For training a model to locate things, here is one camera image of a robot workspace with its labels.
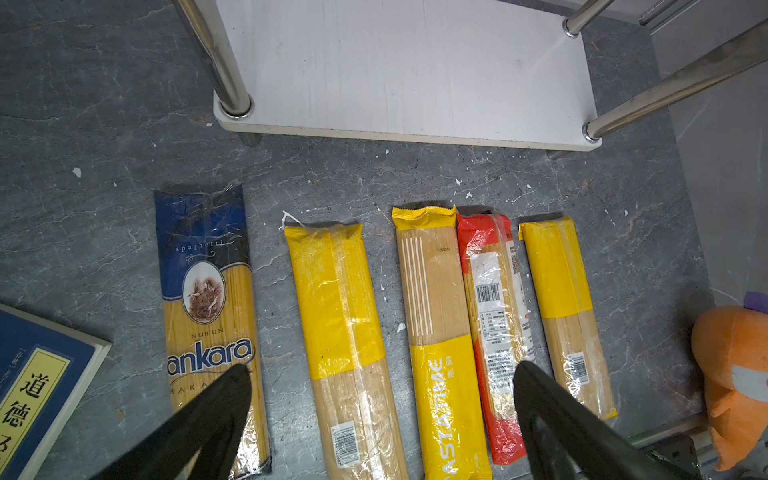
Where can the blue hardcover book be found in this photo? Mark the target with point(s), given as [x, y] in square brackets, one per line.
[46, 369]

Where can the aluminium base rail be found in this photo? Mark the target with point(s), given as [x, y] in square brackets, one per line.
[687, 444]

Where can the yellow spaghetti bag right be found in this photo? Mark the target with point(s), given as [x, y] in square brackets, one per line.
[567, 312]

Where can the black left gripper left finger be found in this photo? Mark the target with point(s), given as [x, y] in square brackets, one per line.
[207, 432]

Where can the white two-tier shelf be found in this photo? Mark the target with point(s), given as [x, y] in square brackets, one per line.
[485, 73]

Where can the red label spaghetti bag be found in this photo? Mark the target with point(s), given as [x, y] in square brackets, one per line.
[499, 322]

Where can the yellow Pastatime spaghetti bag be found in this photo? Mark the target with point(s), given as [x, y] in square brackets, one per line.
[446, 388]

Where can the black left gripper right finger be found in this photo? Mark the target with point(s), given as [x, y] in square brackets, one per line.
[560, 434]

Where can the yellow spaghetti bag left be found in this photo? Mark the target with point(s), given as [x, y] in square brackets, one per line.
[346, 355]

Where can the orange shark plush toy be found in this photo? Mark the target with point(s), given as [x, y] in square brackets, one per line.
[729, 344]

